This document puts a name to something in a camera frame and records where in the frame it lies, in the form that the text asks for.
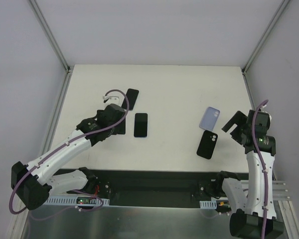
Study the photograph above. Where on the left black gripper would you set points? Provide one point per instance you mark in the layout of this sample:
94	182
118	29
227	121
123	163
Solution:
121	122

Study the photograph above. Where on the black smartphone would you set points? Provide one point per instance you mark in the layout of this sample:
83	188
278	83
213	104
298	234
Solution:
141	125
132	95

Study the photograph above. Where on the front aluminium rail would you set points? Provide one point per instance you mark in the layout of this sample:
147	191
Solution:
280	191

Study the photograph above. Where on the aluminium frame post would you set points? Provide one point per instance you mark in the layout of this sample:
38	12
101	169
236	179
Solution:
265	35
49	35

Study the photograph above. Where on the right aluminium frame post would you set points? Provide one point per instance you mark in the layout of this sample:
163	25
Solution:
265	35

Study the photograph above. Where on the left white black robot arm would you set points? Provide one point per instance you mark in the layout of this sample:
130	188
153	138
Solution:
36	181

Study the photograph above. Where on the black phone case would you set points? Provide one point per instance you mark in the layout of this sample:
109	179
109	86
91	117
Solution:
207	144

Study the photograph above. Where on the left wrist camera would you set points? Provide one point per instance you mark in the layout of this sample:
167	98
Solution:
108	99

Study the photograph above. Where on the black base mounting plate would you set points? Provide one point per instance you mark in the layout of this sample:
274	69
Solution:
158	188

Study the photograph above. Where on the left aluminium frame post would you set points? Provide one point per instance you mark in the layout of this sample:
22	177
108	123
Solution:
49	35

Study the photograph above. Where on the right white cable duct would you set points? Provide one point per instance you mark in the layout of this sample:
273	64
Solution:
208	205

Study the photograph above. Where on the lilac phone case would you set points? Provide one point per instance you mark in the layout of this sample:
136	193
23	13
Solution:
209	119

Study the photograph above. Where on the left white cable duct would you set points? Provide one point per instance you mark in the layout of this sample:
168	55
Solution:
75	201

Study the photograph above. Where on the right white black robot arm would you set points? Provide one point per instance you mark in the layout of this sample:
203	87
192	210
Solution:
253	212

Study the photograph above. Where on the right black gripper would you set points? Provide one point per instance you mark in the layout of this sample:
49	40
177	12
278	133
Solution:
238	126

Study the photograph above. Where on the white cable duct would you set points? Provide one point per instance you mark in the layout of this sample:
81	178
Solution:
208	205
75	201

